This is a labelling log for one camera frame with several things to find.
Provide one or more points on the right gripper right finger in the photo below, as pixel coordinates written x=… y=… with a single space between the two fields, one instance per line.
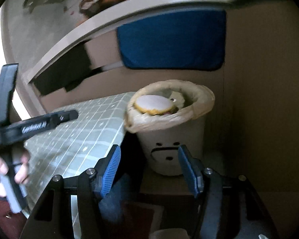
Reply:
x=191 y=171

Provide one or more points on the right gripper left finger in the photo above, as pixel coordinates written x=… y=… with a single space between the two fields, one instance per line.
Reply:
x=106 y=169

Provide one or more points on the round white yellow lid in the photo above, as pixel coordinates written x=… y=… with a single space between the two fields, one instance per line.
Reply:
x=153 y=105

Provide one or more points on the white trash bin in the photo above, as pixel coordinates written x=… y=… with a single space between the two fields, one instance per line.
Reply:
x=161 y=146

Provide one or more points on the beige trash bag liner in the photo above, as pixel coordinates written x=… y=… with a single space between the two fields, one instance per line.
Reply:
x=191 y=101

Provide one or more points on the person's left hand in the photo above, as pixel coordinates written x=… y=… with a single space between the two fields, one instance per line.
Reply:
x=21 y=177

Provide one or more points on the black towel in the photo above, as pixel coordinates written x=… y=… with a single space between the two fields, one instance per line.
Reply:
x=67 y=72

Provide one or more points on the blue towel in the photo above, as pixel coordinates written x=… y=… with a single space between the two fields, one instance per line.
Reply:
x=181 y=40

